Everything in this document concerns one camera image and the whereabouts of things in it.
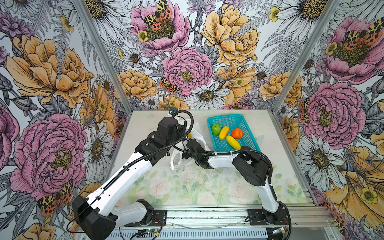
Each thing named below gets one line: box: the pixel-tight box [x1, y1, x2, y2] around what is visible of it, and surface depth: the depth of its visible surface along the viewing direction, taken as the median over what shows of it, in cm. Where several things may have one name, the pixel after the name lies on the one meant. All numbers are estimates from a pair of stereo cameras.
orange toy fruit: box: [232, 128, 243, 139], surface depth 104 cm
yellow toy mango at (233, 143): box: [226, 135, 242, 150], surface depth 102 cm
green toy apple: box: [211, 124, 221, 135], surface depth 105 cm
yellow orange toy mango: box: [219, 126, 229, 141], surface depth 106 cm
